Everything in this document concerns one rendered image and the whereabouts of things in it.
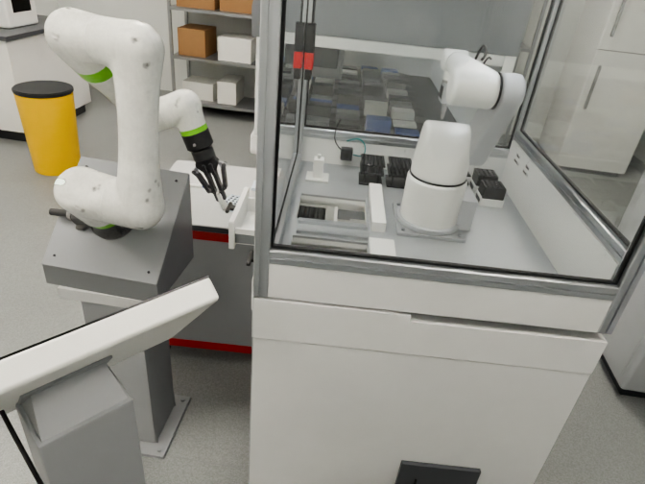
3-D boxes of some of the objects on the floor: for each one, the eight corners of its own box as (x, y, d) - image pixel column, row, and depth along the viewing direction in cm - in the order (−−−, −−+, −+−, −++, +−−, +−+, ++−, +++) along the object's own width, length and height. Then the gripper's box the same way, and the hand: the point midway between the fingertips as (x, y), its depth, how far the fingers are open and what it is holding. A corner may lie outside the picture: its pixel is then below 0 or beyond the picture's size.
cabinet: (245, 507, 176) (249, 340, 135) (281, 321, 265) (290, 185, 224) (509, 536, 177) (593, 376, 136) (457, 340, 265) (498, 208, 224)
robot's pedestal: (88, 447, 191) (52, 289, 152) (124, 388, 217) (101, 240, 178) (163, 459, 189) (145, 303, 150) (190, 399, 215) (181, 253, 176)
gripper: (221, 139, 169) (244, 200, 181) (186, 148, 171) (211, 207, 183) (216, 146, 163) (240, 209, 174) (179, 156, 165) (205, 216, 176)
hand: (222, 200), depth 177 cm, fingers closed
